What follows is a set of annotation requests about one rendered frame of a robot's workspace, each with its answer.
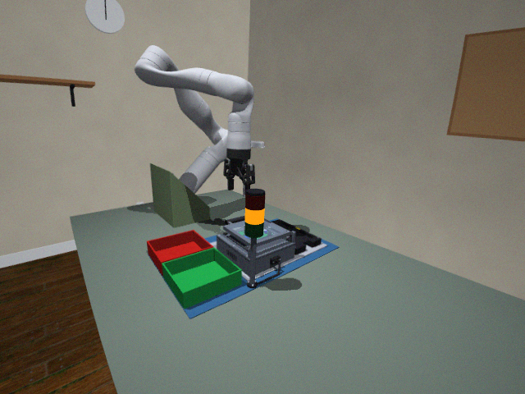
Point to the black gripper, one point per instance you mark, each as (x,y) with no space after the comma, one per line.
(237,164)

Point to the red bin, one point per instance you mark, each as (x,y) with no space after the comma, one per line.
(178,245)

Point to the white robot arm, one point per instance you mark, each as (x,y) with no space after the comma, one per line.
(156,68)

